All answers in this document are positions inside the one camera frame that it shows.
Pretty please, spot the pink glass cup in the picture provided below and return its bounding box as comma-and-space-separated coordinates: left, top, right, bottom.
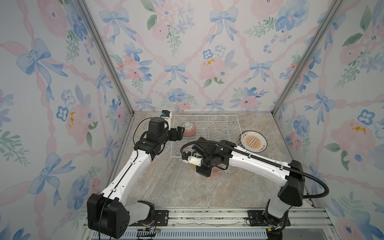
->
211, 167, 221, 177

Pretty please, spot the clear drinking glass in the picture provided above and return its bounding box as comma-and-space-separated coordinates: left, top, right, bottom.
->
223, 166, 237, 176

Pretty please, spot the pink patterned bowl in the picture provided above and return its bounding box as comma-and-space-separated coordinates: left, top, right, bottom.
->
183, 122, 197, 137

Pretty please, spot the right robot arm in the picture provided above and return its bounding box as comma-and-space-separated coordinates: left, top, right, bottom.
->
182, 138, 305, 226

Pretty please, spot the white wire dish rack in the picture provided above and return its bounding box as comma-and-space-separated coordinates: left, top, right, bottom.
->
171, 115, 242, 159

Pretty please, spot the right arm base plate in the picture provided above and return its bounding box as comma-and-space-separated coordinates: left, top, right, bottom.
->
246, 210, 291, 229

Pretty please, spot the right aluminium corner post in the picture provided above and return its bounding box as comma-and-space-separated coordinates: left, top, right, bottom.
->
272, 0, 344, 117

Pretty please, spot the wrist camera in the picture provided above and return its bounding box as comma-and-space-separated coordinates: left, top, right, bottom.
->
182, 153, 203, 167
161, 110, 172, 130

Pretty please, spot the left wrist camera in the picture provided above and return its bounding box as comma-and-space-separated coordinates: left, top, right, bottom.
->
161, 110, 172, 130

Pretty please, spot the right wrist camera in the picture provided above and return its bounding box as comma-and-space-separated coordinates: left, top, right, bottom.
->
182, 153, 203, 167

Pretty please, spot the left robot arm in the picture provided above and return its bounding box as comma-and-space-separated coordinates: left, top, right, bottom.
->
87, 117, 185, 239

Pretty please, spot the aluminium front rail frame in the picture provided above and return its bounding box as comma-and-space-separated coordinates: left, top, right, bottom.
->
78, 206, 340, 240

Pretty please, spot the aluminium corner post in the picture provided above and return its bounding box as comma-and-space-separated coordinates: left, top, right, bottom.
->
272, 0, 344, 117
74, 0, 134, 117

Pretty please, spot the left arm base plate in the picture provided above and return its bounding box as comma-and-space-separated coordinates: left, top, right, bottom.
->
129, 210, 170, 228

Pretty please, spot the left aluminium corner post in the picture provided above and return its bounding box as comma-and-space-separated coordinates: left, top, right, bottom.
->
74, 0, 134, 117

